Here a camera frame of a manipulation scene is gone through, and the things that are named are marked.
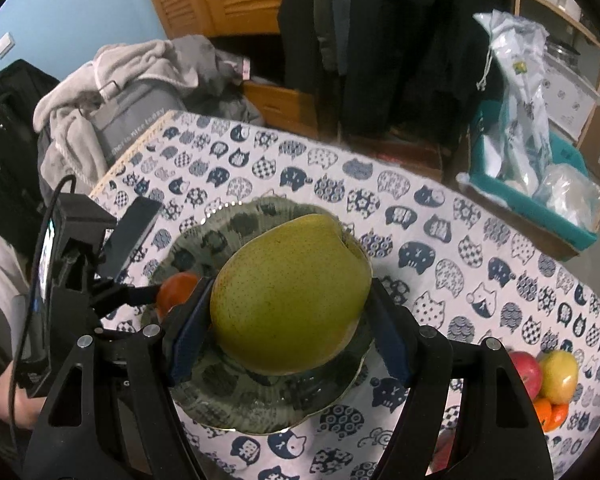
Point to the green glass plate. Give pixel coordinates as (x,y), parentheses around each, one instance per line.
(260,402)

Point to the yellow apple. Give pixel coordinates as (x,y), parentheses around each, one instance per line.
(560,375)

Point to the dark grey clothing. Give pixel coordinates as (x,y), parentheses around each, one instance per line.
(204,60)

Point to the person's left forearm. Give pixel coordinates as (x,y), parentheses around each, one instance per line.
(14,402)

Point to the black smartphone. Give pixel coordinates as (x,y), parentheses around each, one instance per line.
(129,237)

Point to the wooden drawer box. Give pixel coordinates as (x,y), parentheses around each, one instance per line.
(280,105)

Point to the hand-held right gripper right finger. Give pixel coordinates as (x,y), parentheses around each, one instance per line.
(391,340)

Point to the orange tangerine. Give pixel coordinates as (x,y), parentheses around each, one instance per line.
(542,412)
(561,415)
(177,292)

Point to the glass jar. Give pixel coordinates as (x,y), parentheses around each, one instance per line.
(562,52)

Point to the tall white plastic bag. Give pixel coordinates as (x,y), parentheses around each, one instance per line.
(522,85)

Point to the cat print tablecloth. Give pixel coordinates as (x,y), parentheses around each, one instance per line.
(430,260)

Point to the hanging dark clothes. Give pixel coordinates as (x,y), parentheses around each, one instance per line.
(390,35)

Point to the white printed box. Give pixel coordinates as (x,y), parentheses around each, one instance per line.
(575,100)

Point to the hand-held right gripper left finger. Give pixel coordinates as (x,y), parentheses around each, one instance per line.
(189,332)

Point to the white light switch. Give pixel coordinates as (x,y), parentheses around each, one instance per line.
(3,44)

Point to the teal plastic basket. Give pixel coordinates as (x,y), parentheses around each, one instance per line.
(520,210)

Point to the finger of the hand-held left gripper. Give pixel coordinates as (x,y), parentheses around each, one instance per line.
(129,295)

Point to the grey clothes pile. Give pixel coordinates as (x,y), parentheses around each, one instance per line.
(129,120)

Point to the small yellow fruit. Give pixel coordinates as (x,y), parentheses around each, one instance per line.
(290,300)

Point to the wooden shelf rack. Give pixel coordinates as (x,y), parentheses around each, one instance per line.
(555,15)

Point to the clear plastic bag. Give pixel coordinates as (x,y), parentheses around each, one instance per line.
(572,195)

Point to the red apple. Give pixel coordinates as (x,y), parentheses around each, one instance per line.
(525,372)
(445,452)

